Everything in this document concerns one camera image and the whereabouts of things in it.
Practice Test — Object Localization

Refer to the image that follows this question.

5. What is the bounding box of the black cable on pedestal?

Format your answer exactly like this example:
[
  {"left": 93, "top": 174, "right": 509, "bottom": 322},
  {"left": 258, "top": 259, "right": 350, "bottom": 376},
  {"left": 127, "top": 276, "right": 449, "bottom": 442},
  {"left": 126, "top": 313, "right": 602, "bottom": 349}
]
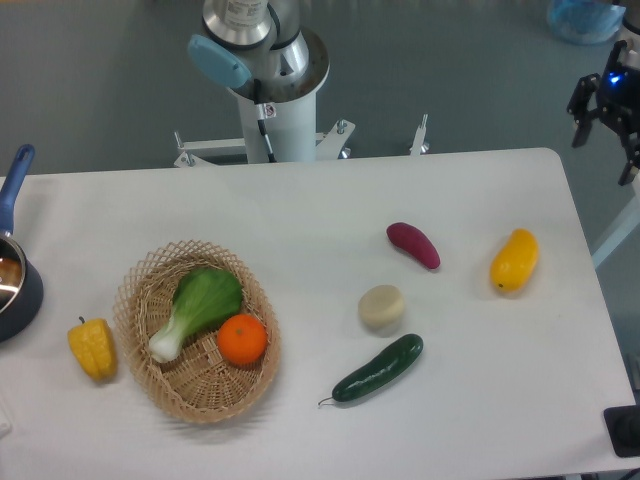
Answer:
[{"left": 251, "top": 78, "right": 278, "bottom": 164}]

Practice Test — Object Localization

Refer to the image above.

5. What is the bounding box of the blue plastic bag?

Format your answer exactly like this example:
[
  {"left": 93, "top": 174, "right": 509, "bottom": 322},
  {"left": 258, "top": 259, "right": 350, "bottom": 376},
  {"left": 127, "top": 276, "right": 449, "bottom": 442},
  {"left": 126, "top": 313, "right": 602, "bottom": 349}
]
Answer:
[{"left": 546, "top": 0, "right": 626, "bottom": 45}]

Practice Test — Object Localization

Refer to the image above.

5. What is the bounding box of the blue-handled saucepan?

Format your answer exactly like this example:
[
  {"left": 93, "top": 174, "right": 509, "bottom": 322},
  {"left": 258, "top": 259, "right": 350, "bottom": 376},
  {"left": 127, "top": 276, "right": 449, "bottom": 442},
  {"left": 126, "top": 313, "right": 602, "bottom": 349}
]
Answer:
[{"left": 1, "top": 144, "right": 44, "bottom": 342}]

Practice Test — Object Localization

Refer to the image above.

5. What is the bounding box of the green bok choy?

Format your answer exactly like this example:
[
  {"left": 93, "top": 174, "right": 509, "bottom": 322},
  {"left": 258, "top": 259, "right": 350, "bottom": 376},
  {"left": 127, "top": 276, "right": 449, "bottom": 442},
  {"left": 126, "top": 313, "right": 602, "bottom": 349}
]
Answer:
[{"left": 149, "top": 267, "right": 243, "bottom": 363}]

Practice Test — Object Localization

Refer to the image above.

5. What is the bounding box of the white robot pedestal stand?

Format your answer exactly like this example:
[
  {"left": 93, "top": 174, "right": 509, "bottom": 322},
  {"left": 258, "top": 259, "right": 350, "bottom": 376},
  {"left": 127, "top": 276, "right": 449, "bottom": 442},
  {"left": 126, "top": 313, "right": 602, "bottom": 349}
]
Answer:
[{"left": 172, "top": 89, "right": 431, "bottom": 169}]

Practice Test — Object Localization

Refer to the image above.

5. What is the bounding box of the orange fruit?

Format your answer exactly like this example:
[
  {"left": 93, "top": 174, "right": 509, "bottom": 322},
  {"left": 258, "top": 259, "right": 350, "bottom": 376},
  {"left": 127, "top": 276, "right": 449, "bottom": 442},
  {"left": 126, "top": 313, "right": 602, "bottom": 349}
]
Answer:
[{"left": 217, "top": 314, "right": 268, "bottom": 366}]

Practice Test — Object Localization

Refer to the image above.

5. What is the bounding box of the woven wicker basket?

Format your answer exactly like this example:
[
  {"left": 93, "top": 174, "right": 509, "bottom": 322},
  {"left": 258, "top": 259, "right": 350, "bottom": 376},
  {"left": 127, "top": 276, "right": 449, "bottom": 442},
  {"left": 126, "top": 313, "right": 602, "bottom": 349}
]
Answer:
[{"left": 114, "top": 240, "right": 281, "bottom": 423}]

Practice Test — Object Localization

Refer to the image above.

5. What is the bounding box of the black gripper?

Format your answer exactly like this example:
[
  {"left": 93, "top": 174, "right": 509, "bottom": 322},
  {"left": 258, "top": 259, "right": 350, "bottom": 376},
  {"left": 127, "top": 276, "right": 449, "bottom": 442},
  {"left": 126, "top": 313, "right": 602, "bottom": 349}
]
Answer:
[{"left": 566, "top": 38, "right": 639, "bottom": 186}]

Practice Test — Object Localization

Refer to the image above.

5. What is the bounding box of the yellow bell pepper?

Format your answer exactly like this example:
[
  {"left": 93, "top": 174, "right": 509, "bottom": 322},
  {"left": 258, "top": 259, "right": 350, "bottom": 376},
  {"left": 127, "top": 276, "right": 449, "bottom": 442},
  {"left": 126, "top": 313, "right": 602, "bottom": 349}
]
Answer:
[{"left": 67, "top": 316, "right": 118, "bottom": 382}]

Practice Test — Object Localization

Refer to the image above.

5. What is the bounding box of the yellow mango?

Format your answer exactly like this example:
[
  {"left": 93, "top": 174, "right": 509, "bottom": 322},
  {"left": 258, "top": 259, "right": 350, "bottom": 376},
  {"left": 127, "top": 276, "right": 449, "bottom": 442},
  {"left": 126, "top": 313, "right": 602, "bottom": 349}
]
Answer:
[{"left": 489, "top": 228, "right": 539, "bottom": 293}]

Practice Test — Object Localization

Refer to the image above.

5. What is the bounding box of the purple sweet potato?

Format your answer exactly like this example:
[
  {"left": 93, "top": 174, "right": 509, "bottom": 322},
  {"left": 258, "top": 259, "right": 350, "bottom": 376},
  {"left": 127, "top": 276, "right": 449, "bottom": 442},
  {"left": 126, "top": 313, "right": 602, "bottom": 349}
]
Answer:
[{"left": 386, "top": 222, "right": 441, "bottom": 270}]

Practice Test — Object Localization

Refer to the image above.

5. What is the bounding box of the green cucumber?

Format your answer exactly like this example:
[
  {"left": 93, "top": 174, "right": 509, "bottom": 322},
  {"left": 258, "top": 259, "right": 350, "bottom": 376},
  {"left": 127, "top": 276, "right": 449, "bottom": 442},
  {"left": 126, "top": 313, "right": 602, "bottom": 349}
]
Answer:
[{"left": 318, "top": 333, "right": 424, "bottom": 406}]

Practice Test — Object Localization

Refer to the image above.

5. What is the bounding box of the beige round bun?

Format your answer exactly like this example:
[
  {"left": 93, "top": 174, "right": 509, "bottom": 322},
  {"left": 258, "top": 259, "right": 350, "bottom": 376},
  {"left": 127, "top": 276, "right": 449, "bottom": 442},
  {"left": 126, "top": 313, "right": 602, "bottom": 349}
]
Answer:
[{"left": 358, "top": 285, "right": 405, "bottom": 330}]

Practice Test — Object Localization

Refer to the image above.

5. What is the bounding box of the black device at table edge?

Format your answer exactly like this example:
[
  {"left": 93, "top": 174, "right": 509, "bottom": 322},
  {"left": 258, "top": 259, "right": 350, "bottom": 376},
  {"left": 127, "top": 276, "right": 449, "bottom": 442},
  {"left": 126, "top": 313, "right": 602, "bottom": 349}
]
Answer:
[{"left": 603, "top": 405, "right": 640, "bottom": 458}]

